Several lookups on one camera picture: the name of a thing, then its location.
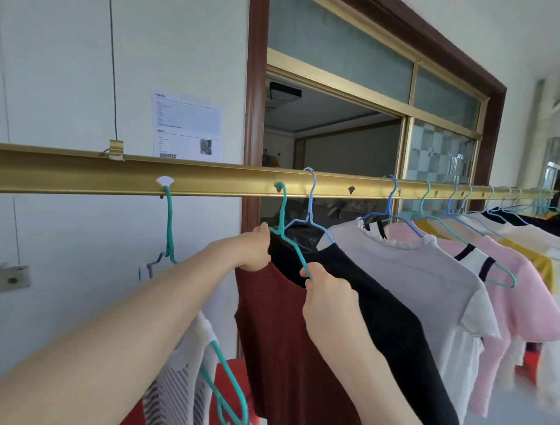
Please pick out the person's left forearm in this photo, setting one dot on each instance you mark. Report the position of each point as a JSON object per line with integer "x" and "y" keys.
{"x": 109, "y": 341}

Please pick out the mustard yellow t-shirt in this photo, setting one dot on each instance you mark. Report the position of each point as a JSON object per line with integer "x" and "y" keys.
{"x": 542, "y": 262}

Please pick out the white lace blouse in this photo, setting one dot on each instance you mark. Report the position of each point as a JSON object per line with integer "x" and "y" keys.
{"x": 415, "y": 280}

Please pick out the pink t-shirt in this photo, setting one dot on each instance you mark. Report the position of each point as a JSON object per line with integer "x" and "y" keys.
{"x": 520, "y": 297}

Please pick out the gold clothes rail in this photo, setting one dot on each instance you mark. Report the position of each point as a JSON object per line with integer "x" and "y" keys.
{"x": 87, "y": 173}

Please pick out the dark red t-shirt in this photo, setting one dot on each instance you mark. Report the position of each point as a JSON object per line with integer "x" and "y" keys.
{"x": 280, "y": 350}

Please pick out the white ornate arch frame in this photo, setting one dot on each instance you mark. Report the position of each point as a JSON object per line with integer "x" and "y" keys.
{"x": 547, "y": 131}

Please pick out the person's right forearm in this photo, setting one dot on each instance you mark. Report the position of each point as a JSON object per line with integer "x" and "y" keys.
{"x": 367, "y": 385}

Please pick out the person's left hand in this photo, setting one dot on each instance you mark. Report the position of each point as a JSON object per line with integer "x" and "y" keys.
{"x": 251, "y": 249}

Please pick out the grey striped white tank top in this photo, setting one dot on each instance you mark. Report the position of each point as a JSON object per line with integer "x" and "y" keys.
{"x": 197, "y": 350}

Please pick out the sheer white lace-collar shirt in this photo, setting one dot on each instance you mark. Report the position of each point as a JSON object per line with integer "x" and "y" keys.
{"x": 525, "y": 236}

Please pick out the gold framed glass door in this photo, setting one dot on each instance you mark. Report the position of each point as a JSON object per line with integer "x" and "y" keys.
{"x": 341, "y": 44}

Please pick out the ceiling lamp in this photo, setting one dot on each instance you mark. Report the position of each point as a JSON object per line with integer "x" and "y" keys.
{"x": 284, "y": 94}

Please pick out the brown door frame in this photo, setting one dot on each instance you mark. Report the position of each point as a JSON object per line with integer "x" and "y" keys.
{"x": 256, "y": 87}

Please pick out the black t-shirt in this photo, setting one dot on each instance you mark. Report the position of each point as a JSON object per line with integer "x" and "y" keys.
{"x": 385, "y": 315}

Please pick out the white paper notice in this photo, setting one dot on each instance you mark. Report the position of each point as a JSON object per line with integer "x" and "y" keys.
{"x": 188, "y": 118}

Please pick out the person's right hand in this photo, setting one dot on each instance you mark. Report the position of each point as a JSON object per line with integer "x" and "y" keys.
{"x": 332, "y": 311}

